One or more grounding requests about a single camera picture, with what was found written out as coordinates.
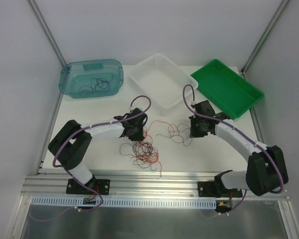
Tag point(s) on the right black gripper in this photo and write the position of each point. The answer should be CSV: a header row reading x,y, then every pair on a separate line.
x,y
198,128

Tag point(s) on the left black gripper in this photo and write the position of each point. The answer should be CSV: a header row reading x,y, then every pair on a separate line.
x,y
138,130

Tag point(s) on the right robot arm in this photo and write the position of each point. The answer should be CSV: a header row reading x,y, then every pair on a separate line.
x,y
266,169

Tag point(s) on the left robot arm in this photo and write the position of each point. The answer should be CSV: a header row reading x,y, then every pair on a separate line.
x,y
69,146

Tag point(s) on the green plastic tray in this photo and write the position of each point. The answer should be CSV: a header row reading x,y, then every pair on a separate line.
x,y
226,89

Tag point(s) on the white perforated plastic basket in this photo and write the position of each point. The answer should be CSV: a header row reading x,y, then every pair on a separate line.
x,y
163,81

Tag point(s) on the teal transparent plastic bin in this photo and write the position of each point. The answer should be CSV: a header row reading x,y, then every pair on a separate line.
x,y
91,79

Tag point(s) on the aluminium mounting rail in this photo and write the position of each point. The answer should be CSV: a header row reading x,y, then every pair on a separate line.
x,y
129,184

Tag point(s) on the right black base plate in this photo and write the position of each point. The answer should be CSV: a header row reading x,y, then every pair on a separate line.
x,y
213,189

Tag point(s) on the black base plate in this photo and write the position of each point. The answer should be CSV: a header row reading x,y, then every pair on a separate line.
x,y
102,186
213,189

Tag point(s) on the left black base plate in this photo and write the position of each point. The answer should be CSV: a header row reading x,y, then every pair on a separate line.
x,y
102,186

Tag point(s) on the white slotted cable duct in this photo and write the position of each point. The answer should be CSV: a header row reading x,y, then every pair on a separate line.
x,y
124,202

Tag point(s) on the right aluminium frame post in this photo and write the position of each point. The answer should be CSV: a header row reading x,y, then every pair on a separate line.
x,y
265,35

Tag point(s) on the aluminium frame post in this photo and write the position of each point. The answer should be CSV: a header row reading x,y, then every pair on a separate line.
x,y
265,35
47,32

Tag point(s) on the left aluminium frame post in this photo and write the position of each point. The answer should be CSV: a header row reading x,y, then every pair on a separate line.
x,y
47,32

